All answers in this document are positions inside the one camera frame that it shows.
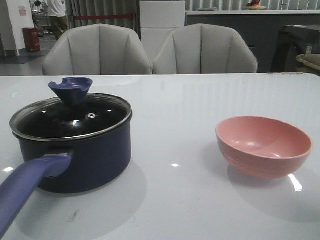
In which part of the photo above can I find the glass lid with blue knob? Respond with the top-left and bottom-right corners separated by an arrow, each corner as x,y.
9,77 -> 133,142

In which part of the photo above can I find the pink bowl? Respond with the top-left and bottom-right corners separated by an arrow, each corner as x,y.
215,116 -> 313,179

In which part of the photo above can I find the right beige upholstered chair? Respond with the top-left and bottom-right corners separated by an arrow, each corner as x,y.
152,23 -> 259,75

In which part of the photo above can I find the beige upholstered chair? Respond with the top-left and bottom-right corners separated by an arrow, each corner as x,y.
152,23 -> 259,75
42,24 -> 152,76

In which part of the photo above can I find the dark blue saucepan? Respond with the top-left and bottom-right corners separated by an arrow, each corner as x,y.
0,93 -> 133,236

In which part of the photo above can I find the left beige upholstered chair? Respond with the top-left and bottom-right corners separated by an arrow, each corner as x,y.
42,24 -> 152,76

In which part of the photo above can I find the white cabinet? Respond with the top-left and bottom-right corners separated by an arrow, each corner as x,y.
139,0 -> 186,62

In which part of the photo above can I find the red barrier tape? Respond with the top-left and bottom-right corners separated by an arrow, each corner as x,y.
73,13 -> 134,21

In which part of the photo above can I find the dark grey counter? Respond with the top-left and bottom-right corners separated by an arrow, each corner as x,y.
186,10 -> 320,73

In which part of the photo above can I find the grey curtain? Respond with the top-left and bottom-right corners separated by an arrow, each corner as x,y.
66,0 -> 141,36

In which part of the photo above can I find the fruit plate on counter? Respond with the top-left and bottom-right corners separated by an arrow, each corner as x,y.
245,0 -> 267,11

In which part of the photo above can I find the red trash bin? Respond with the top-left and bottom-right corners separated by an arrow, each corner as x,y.
22,27 -> 41,53

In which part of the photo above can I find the person in white shirt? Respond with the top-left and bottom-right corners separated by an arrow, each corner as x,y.
47,0 -> 69,40

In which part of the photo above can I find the dark glossy side table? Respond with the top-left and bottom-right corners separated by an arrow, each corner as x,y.
270,25 -> 320,73

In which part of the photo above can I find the beige cushion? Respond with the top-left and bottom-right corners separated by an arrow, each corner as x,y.
296,54 -> 320,76

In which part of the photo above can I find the paper notice on pillar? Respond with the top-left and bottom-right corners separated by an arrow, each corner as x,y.
18,6 -> 27,17

